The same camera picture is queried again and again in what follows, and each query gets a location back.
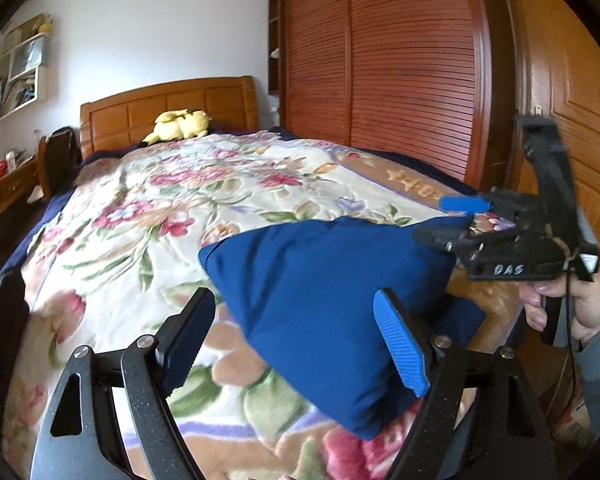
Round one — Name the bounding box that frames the wooden louvred wardrobe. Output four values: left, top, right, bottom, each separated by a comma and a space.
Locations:
268, 0, 515, 190

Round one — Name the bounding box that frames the white wall shelf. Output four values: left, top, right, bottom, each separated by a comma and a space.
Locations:
0, 13, 54, 121

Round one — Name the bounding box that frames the person's right hand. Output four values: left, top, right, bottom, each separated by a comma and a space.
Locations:
519, 270, 600, 344

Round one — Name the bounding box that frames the blue suit jacket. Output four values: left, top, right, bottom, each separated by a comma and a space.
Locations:
198, 217, 486, 440

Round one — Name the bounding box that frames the clear plastic bottle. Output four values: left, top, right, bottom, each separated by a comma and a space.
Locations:
34, 129, 43, 150

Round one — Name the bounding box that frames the cardboard box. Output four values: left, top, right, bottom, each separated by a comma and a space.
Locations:
540, 356, 594, 448

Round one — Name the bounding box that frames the wooden room door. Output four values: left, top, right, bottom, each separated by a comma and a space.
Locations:
507, 0, 600, 243

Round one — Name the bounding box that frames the wooden desk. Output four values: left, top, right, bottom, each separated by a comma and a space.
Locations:
0, 156, 41, 241

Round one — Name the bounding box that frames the floral bed blanket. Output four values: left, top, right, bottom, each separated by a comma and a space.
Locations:
0, 129, 527, 480

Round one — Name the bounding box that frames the wooden bed headboard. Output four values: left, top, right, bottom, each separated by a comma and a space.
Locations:
80, 76, 260, 157

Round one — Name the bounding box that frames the yellow plush toy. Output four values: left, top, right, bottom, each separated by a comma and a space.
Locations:
143, 110, 211, 145

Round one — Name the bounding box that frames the wooden chair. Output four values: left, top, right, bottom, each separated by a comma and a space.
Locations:
36, 127, 82, 202

